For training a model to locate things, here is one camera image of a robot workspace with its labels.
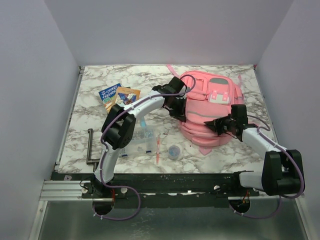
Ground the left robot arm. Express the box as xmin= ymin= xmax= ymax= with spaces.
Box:
xmin=93 ymin=77 xmax=190 ymax=198

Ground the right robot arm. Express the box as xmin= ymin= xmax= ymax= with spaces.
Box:
xmin=204 ymin=104 xmax=305 ymax=199

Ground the clear plastic screw organizer box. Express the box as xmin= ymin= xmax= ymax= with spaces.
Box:
xmin=119 ymin=125 xmax=157 ymax=157

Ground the aluminium extrusion rail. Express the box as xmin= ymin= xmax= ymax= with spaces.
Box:
xmin=39 ymin=180 xmax=82 ymax=202

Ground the black metal clamp bracket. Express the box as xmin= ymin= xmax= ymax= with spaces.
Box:
xmin=86 ymin=128 xmax=99 ymax=172

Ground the light blue eraser stick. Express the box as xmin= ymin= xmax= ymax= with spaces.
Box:
xmin=140 ymin=118 xmax=147 ymax=128

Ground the orange paperback book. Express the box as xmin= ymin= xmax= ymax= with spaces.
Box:
xmin=113 ymin=87 xmax=141 ymax=107

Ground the pink student backpack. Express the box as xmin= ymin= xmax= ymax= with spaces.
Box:
xmin=179 ymin=70 xmax=245 ymax=156

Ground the clear jar of paper clips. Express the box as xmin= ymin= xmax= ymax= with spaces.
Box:
xmin=167 ymin=144 xmax=182 ymax=161

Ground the pink red pen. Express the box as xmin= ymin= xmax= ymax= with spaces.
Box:
xmin=156 ymin=135 xmax=160 ymax=165

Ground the blue treehouse paperback book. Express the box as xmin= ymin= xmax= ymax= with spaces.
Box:
xmin=98 ymin=83 xmax=122 ymax=113

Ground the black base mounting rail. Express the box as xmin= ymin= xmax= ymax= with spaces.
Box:
xmin=50 ymin=172 xmax=259 ymax=213

